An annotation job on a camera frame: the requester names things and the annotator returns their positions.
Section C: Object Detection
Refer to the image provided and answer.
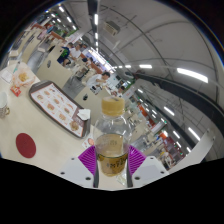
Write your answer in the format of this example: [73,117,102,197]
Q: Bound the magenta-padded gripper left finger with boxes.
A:
[58,144,100,189]

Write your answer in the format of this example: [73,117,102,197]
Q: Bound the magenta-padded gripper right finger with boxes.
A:
[125,144,169,189]

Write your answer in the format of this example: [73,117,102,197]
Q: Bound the clear bottle with yellow drink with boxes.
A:
[93,96,133,178]

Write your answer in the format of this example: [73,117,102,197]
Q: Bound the colourful printed leaflet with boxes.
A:
[82,133,96,149]

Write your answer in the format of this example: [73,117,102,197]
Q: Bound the white napkin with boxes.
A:
[76,108,92,121]

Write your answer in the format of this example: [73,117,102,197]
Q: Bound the beige chair with round hole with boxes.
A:
[73,85,103,111]
[35,54,73,81]

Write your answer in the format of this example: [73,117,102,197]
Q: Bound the dark food tray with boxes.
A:
[28,80,91,139]

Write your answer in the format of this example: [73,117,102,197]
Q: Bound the flat round red coaster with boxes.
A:
[15,132,37,159]

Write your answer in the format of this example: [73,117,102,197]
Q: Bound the person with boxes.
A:
[68,42,83,61]
[87,71,111,89]
[111,85,126,99]
[56,46,73,66]

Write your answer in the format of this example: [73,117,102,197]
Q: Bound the ceiling lights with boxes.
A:
[44,3,209,154]

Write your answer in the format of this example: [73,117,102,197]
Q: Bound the crumpled food wrapper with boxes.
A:
[11,64,36,88]

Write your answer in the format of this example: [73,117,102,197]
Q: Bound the ceiling air conditioner unit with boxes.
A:
[103,20,121,37]

